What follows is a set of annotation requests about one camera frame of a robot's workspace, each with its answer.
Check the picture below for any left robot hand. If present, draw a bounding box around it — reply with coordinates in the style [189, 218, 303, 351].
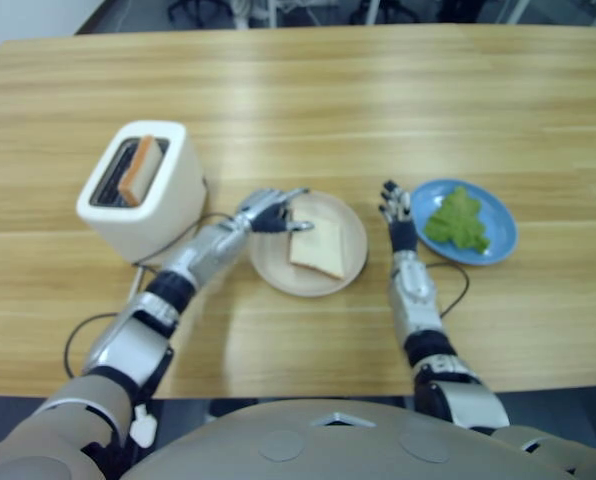
[234, 186, 316, 236]

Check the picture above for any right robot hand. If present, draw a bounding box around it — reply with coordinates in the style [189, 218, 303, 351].
[377, 179, 420, 254]

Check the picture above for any beige plate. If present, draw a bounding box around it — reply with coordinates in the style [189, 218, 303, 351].
[248, 190, 370, 299]

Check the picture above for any green lettuce leaf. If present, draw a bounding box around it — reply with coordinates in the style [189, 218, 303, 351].
[423, 186, 493, 254]

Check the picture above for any bread slice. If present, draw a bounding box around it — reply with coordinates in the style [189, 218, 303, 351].
[288, 218, 347, 281]
[117, 135, 166, 208]

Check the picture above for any blue plate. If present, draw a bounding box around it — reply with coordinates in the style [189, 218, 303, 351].
[409, 178, 521, 267]

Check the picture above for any cream toaster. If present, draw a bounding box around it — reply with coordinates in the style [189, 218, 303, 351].
[75, 119, 210, 264]

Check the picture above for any robot body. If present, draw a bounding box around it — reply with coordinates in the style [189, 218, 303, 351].
[120, 398, 577, 480]

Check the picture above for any black cable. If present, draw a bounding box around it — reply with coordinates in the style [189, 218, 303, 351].
[425, 259, 472, 320]
[63, 213, 237, 380]

